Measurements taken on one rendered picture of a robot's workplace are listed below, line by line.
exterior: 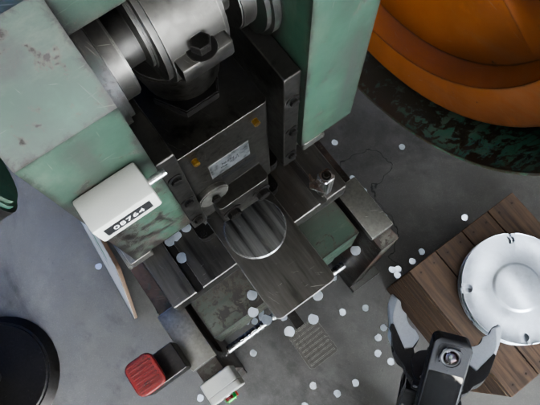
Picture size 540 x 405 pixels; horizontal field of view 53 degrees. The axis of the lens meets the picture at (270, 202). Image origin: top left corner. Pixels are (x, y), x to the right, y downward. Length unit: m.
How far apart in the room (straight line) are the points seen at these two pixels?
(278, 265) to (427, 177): 1.04
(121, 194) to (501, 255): 1.21
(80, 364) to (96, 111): 1.53
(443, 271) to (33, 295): 1.32
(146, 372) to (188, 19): 0.73
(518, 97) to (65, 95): 0.55
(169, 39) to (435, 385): 0.49
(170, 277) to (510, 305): 0.88
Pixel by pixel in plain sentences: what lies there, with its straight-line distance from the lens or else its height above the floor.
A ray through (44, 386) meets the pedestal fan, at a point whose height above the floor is 0.04.
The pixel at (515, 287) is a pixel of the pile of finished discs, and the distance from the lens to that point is 1.57.
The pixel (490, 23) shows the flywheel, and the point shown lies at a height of 1.20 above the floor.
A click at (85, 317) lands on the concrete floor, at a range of 1.95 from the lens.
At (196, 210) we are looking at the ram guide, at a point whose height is 1.06.
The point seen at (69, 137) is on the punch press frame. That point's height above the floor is 1.43.
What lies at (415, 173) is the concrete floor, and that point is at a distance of 2.00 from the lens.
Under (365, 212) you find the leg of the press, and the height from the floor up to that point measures 0.64.
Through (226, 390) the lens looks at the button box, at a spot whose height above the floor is 0.63.
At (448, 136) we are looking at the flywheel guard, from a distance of 0.93.
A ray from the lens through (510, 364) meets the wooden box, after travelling 1.59.
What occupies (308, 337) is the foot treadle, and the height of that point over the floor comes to 0.16.
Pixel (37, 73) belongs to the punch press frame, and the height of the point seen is 1.47.
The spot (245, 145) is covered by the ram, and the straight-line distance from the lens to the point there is 0.81.
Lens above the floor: 1.83
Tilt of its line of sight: 73 degrees down
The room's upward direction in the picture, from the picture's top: 5 degrees counter-clockwise
